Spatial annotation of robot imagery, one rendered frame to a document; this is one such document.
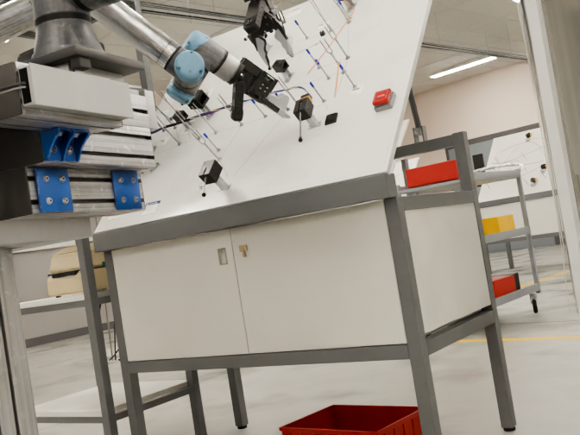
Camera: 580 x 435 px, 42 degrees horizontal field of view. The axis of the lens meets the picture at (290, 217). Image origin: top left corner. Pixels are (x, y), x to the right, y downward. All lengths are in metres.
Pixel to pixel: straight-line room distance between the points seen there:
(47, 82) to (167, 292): 1.38
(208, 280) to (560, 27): 1.29
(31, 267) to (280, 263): 7.91
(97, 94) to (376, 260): 0.99
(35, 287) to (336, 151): 8.08
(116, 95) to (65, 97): 0.15
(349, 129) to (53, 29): 0.96
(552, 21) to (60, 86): 1.34
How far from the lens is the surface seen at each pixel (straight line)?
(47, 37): 1.66
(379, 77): 2.38
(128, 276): 2.72
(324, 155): 2.24
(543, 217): 9.00
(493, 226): 5.19
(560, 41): 2.21
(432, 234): 2.25
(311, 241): 2.22
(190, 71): 1.95
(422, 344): 2.10
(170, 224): 2.50
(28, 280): 10.02
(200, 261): 2.48
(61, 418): 3.06
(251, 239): 2.34
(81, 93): 1.40
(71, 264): 2.97
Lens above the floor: 0.71
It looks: 2 degrees up
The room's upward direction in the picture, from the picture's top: 9 degrees counter-clockwise
